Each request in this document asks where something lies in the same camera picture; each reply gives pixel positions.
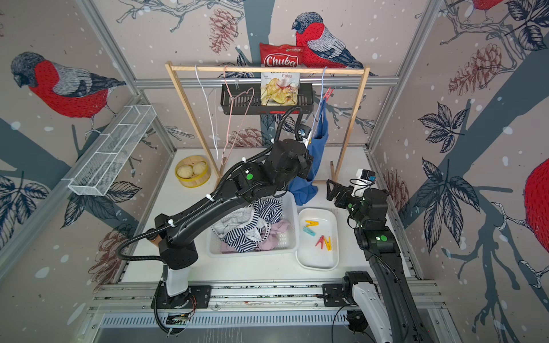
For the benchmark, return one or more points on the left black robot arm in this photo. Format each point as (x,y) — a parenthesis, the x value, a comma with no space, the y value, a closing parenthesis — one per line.
(266,174)

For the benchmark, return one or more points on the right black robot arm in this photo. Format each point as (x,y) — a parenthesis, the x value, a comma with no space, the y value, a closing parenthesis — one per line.
(383,299)

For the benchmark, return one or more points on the white plastic tray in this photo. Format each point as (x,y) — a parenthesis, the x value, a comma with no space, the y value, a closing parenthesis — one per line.
(308,254)

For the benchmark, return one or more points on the white wire mesh shelf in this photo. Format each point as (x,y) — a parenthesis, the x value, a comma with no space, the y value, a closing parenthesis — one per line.
(103,167)

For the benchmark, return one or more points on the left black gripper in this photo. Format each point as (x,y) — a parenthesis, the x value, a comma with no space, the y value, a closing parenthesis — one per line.
(307,162)

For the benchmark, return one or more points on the blue tank top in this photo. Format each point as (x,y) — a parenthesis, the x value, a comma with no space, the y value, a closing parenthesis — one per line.
(304,190)

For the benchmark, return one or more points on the yellow steamer with buns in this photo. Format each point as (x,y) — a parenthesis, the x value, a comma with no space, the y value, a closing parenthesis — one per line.
(193,171)

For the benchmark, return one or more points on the black wall basket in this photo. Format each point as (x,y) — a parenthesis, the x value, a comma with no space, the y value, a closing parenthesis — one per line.
(304,100)

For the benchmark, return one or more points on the pink tank top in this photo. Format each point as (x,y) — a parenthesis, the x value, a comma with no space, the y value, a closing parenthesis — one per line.
(269,243)

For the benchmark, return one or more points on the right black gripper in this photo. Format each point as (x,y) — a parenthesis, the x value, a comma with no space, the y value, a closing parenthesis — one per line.
(346,194)

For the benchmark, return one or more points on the pink wire hanger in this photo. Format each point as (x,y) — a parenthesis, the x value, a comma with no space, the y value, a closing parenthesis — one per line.
(234,96)

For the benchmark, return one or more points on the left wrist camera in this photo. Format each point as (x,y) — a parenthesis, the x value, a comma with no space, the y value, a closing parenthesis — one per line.
(304,133)

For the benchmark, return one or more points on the red clothespin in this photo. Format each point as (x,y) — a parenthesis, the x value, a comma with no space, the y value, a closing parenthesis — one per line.
(328,94)
(321,242)

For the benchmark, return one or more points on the white wire hanger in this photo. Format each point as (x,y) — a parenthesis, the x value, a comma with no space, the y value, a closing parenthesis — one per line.
(211,116)

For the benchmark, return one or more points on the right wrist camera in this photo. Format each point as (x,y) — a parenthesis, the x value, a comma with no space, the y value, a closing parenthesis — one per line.
(365,178)

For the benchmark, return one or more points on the wooden clothes rack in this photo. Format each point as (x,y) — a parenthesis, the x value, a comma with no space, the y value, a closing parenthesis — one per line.
(335,167)

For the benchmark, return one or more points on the red chips bag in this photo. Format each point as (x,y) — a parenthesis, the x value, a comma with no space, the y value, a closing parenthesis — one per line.
(279,90)

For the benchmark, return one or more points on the white perforated basket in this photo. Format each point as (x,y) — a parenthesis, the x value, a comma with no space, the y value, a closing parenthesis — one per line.
(288,241)

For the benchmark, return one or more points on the striped tank top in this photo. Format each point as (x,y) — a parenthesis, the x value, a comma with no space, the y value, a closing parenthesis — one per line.
(249,225)

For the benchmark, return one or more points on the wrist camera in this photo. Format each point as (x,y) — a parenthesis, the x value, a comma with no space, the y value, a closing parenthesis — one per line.
(304,133)
(365,178)

